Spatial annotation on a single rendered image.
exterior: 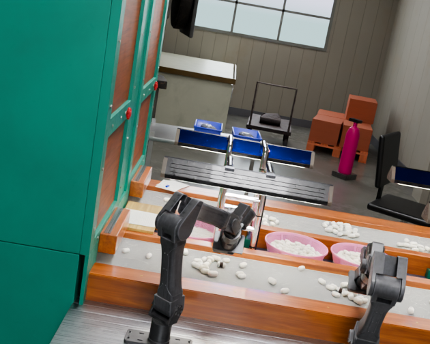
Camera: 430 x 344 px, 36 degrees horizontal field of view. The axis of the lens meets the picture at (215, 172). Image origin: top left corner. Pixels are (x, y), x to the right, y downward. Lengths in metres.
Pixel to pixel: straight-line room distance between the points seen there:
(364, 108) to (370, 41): 1.73
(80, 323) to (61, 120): 0.62
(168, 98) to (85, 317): 6.31
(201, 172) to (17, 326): 0.80
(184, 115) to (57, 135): 6.29
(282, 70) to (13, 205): 8.66
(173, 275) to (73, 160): 0.47
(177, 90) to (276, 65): 2.69
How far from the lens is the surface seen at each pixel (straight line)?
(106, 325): 2.08
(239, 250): 2.18
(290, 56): 10.50
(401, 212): 4.66
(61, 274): 2.15
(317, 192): 2.36
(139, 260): 2.38
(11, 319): 2.26
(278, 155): 2.89
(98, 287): 2.18
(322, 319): 2.21
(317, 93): 10.60
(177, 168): 2.33
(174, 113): 8.27
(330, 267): 2.59
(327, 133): 8.70
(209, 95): 8.21
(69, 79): 1.98
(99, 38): 1.95
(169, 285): 1.91
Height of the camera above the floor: 1.67
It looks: 14 degrees down
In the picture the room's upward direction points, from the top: 10 degrees clockwise
